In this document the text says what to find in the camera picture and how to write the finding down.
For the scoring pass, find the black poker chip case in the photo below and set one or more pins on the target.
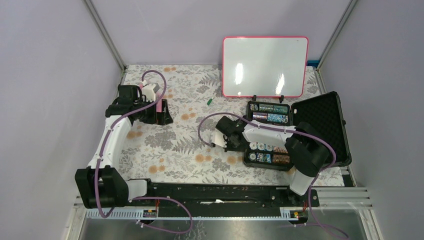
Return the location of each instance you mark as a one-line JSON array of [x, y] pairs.
[[323, 113]]

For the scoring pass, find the pink framed whiteboard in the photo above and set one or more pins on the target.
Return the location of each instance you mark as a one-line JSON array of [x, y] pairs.
[[264, 66]]

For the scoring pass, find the blue clip at corner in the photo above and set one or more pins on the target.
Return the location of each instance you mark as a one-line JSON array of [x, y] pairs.
[[313, 63]]

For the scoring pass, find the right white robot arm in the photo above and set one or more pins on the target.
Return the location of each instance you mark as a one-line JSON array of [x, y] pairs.
[[306, 150]]

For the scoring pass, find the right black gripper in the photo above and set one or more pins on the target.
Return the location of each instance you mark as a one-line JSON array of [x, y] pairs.
[[243, 148]]

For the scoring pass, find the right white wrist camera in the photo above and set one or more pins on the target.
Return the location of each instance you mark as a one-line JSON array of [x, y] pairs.
[[217, 139]]

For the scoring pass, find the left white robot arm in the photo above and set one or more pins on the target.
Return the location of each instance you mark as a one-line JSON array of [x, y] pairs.
[[100, 182]]

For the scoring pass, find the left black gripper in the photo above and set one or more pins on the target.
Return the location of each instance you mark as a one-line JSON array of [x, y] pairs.
[[161, 118]]

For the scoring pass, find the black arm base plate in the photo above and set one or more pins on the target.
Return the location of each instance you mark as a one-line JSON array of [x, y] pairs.
[[222, 201]]

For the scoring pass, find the pink eraser block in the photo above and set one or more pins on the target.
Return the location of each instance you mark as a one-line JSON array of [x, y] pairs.
[[159, 106]]

